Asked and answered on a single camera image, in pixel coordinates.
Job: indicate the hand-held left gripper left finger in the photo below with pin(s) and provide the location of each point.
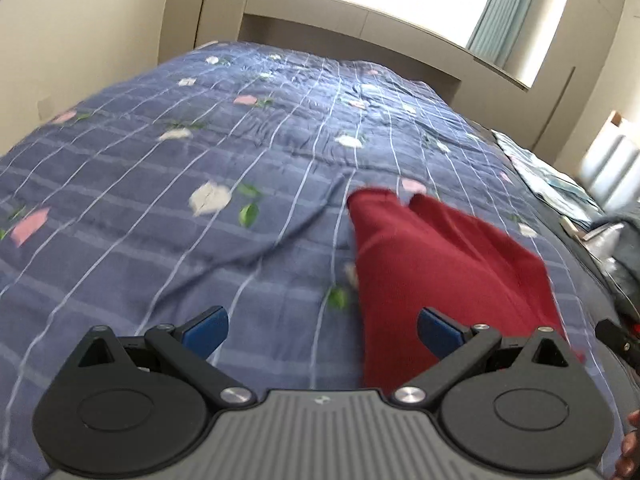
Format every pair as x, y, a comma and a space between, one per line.
206, 331

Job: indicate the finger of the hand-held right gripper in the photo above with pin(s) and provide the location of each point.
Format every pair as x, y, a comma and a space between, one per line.
616, 336

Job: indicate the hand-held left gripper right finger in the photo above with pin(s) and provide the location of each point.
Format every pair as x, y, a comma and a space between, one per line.
439, 331

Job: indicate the red knit garment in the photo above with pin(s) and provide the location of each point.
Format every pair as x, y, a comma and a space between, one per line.
425, 270

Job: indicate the person's right hand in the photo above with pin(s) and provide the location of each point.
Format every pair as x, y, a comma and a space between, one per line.
631, 452

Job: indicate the grey cloth pile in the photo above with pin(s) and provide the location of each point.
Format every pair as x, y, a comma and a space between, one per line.
622, 255

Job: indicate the blue floral checked quilt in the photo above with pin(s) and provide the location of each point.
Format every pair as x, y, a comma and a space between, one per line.
200, 185

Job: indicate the light blue patterned cloth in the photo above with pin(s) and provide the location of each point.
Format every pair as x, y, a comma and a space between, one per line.
545, 175

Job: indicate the light blue curtain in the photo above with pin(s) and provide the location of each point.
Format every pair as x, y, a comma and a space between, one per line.
520, 15

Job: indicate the wall socket plate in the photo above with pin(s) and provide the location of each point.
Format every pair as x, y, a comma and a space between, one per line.
45, 108

